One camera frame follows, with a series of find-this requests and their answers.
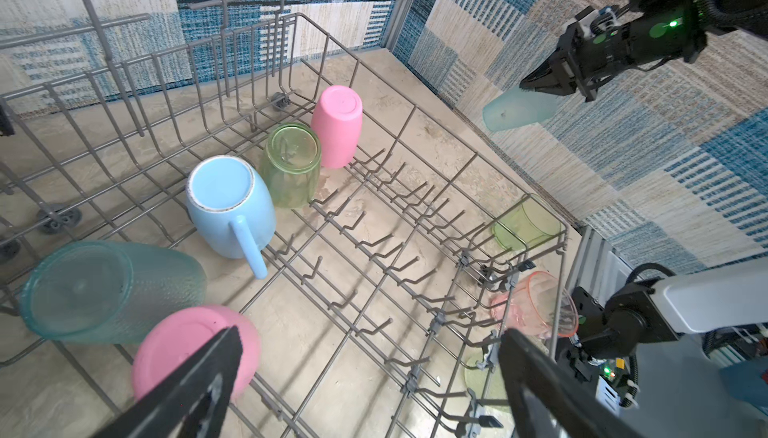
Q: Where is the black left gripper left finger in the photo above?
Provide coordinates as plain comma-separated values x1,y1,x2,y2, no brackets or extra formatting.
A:
95,327,242,437

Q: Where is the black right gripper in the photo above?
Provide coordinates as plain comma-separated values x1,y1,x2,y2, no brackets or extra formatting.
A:
520,5,635,102

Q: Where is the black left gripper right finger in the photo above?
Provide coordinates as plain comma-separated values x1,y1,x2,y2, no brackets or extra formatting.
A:
498,329,639,438

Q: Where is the magenta pink cup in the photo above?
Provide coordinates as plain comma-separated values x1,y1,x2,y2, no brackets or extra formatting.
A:
132,305,261,400

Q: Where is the teal translucent cup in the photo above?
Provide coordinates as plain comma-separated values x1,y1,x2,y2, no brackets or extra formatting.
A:
20,241,206,344

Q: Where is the light blue mug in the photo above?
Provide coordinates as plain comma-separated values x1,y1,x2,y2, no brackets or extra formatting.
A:
186,155,277,280

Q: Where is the pink plastic cup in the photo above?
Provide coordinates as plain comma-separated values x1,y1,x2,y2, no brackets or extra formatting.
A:
310,85,363,169

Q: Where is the green translucent cup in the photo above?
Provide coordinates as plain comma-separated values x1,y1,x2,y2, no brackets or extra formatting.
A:
259,123,322,209

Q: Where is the green cup by right arm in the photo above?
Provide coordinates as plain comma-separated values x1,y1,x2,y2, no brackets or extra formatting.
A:
492,197,564,253

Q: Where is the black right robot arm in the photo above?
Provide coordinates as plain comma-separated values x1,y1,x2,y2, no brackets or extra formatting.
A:
500,0,767,437

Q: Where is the yellow-green translucent cup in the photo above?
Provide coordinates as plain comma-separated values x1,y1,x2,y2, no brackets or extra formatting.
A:
464,350,511,414

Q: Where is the pink translucent cup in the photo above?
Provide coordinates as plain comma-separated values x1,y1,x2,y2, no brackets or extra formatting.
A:
489,271,579,338

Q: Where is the grey wire dish rack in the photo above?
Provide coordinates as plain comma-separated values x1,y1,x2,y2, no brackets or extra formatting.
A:
1,0,537,437

